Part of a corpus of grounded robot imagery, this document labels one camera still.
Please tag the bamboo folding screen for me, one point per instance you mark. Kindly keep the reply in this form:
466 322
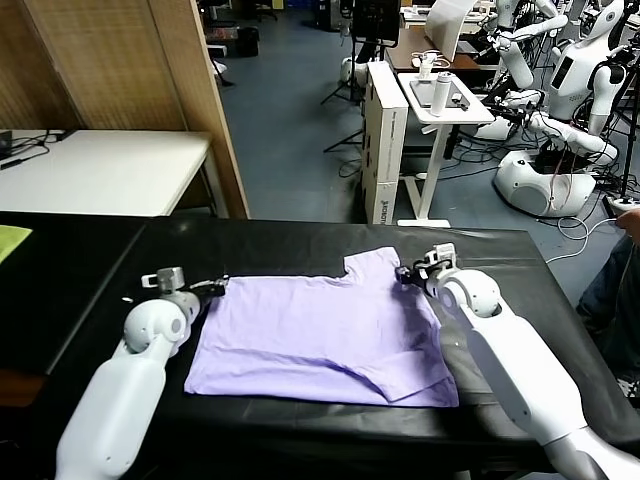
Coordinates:
115 60

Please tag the white handheld controller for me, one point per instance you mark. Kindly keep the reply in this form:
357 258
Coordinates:
622 202

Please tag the lavender T-shirt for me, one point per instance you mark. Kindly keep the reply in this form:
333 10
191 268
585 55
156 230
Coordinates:
310 340

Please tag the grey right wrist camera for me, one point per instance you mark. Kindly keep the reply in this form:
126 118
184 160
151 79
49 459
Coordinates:
442 255

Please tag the grey tablet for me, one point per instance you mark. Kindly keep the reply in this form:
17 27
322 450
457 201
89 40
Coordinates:
422 95

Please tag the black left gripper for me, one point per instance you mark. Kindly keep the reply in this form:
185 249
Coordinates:
202 290

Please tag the small black gadget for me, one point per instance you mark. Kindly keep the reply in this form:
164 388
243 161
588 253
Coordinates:
460 101

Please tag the black monitor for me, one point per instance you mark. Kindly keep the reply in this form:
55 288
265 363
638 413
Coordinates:
376 20

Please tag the yellow-green cloth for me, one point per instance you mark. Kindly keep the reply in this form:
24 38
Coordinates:
11 242

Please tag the brown wooden desk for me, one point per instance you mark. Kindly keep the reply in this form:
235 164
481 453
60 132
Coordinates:
406 57

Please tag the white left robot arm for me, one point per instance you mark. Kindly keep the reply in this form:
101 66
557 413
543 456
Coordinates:
120 390

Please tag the small white desk gadget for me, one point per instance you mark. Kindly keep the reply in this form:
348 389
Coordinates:
426 67

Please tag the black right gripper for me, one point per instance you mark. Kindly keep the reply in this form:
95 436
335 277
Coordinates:
419 277

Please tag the person's hand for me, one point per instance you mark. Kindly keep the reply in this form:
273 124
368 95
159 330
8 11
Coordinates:
632 220

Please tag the black tripod stand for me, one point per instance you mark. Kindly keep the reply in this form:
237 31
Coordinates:
351 85

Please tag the black device on white table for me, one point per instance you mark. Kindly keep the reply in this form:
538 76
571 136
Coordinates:
4 145

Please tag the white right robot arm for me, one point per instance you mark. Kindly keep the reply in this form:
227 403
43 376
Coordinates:
515 360

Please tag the white bottle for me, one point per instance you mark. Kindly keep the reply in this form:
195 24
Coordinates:
441 95

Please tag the person's leg in blue jeans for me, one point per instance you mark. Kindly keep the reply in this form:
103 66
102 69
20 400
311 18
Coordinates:
615 300

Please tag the white mobile stand desk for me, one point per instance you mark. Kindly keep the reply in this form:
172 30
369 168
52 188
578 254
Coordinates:
436 150

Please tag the black camera tripod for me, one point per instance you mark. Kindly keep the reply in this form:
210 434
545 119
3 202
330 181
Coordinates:
627 140

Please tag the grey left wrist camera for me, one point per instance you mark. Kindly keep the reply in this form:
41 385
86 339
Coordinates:
167 279

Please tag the white rectangular table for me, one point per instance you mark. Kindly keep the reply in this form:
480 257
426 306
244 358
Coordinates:
110 170

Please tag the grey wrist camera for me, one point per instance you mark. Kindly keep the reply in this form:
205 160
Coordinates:
167 279
442 255

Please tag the tall white cardboard box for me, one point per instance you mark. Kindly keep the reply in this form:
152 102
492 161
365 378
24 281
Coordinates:
384 150

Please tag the black plastic table cover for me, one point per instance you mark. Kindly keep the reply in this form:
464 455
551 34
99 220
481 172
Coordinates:
300 242

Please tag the white humanoid robot with base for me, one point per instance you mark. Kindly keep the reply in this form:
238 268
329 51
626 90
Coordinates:
572 75

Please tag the white curved panel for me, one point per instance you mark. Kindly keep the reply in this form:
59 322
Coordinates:
446 25

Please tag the black trash bin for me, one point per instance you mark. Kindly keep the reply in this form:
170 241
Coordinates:
247 42

